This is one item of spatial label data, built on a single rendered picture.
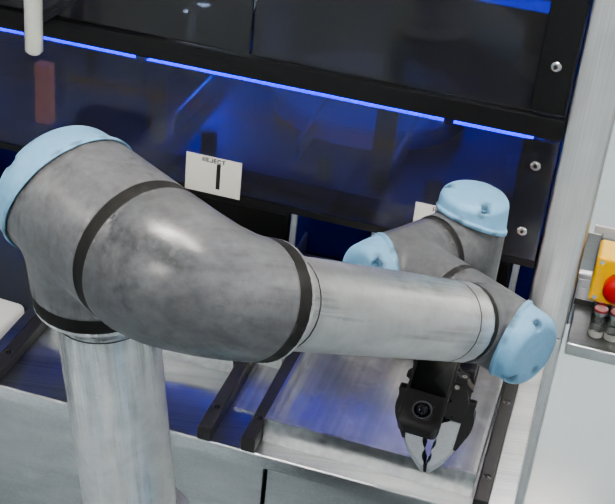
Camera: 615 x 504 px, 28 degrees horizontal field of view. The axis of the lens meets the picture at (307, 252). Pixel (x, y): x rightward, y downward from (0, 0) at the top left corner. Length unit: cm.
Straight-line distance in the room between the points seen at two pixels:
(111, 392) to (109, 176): 21
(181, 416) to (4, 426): 73
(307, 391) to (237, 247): 76
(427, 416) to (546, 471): 167
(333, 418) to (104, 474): 53
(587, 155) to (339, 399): 45
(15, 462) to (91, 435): 122
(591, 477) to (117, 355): 210
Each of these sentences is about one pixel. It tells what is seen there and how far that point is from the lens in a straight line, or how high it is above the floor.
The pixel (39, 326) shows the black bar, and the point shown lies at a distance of 170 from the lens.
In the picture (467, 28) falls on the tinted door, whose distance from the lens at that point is 165.
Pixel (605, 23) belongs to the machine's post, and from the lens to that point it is 162.
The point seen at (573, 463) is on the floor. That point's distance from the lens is 304.
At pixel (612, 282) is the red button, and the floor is 101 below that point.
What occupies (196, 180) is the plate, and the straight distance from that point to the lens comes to 183.
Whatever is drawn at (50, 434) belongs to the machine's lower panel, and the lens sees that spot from 222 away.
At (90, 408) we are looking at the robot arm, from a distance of 107.
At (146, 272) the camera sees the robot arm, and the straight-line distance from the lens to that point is 87.
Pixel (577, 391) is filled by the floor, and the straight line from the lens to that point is 327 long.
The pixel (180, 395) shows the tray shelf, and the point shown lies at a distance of 161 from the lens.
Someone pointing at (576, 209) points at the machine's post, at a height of 109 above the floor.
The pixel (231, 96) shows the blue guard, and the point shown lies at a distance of 176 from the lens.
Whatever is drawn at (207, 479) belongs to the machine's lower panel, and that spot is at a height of 45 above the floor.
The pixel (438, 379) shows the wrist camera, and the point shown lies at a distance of 136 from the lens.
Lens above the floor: 187
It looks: 31 degrees down
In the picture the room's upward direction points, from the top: 6 degrees clockwise
